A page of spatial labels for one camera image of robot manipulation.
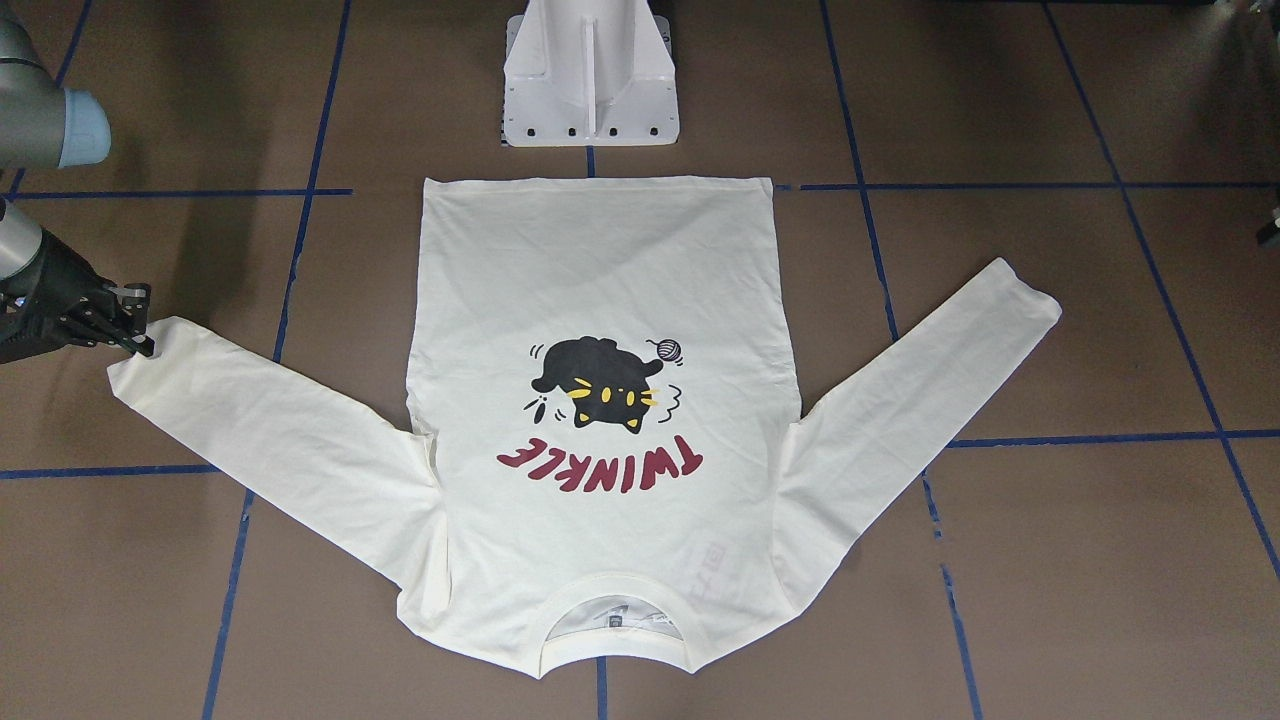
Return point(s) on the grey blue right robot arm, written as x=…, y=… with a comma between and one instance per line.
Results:
x=44, y=125

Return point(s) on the cream long-sleeve cat shirt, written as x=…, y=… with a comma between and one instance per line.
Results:
x=608, y=455

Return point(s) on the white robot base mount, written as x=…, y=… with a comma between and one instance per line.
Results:
x=589, y=73

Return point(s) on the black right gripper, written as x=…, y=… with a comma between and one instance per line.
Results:
x=47, y=283

